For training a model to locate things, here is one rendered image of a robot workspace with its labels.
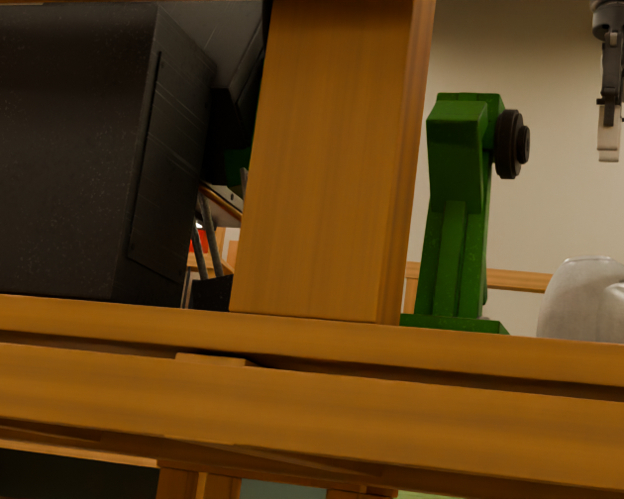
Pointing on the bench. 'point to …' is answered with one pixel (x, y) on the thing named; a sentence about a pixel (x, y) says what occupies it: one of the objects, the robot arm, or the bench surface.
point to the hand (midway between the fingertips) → (609, 136)
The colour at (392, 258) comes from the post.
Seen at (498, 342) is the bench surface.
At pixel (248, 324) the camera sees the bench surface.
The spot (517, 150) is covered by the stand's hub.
